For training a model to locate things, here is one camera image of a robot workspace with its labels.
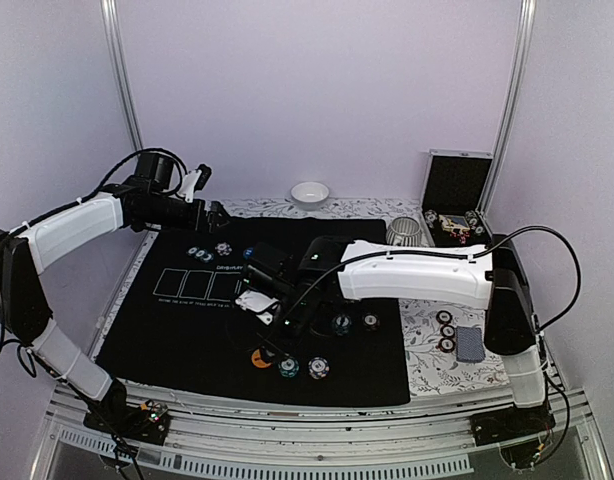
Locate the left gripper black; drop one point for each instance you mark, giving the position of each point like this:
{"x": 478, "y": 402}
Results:
{"x": 208, "y": 224}

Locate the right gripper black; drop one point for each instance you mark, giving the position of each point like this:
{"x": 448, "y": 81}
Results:
{"x": 280, "y": 348}

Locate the green chip stack front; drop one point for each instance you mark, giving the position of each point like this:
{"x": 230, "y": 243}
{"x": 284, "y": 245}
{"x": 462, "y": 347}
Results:
{"x": 288, "y": 367}

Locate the green chip stack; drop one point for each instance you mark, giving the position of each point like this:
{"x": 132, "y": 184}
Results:
{"x": 288, "y": 367}
{"x": 341, "y": 324}

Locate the blue fifty chips row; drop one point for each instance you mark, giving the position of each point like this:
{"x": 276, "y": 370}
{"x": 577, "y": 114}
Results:
{"x": 200, "y": 254}

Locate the blue peach stack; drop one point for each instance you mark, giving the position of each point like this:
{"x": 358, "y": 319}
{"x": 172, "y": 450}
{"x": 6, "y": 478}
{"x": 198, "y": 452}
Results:
{"x": 318, "y": 368}
{"x": 223, "y": 249}

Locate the orange big blind button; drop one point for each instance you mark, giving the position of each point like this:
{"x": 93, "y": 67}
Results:
{"x": 258, "y": 361}

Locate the blue peach stack front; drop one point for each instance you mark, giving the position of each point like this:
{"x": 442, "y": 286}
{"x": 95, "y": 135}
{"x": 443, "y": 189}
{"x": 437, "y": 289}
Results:
{"x": 318, "y": 368}

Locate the blue playing card deck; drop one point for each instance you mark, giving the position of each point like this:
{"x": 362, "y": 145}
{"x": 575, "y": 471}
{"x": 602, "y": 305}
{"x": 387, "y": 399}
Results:
{"x": 469, "y": 345}

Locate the red black chip stack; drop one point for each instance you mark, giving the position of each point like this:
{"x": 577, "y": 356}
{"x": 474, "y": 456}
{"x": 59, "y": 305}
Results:
{"x": 447, "y": 331}

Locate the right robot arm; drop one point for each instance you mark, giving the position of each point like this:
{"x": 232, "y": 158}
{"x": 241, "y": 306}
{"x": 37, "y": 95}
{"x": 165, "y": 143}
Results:
{"x": 339, "y": 270}

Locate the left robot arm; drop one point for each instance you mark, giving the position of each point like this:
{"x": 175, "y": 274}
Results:
{"x": 148, "y": 189}

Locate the black poker mat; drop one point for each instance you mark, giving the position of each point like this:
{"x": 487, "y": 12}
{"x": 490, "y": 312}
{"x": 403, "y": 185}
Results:
{"x": 178, "y": 325}

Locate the white ceramic bowl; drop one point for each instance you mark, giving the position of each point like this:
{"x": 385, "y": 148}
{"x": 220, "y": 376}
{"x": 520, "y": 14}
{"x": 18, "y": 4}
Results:
{"x": 309, "y": 195}

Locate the striped grey mug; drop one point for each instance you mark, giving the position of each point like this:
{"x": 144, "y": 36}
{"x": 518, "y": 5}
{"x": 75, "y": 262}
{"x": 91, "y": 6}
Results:
{"x": 404, "y": 232}

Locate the floral tablecloth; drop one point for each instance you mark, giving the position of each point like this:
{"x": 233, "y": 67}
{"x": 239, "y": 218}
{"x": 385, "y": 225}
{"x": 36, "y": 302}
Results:
{"x": 430, "y": 371}

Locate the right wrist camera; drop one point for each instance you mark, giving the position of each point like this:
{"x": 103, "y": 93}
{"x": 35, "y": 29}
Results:
{"x": 258, "y": 304}

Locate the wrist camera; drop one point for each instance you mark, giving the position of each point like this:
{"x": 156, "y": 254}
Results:
{"x": 195, "y": 180}
{"x": 258, "y": 304}

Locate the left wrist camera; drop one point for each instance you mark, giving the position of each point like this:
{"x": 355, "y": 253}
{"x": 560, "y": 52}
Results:
{"x": 195, "y": 180}

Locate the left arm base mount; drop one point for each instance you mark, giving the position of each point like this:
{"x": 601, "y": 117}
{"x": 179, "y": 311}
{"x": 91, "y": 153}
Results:
{"x": 148, "y": 422}

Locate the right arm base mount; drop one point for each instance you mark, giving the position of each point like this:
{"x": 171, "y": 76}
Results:
{"x": 522, "y": 434}

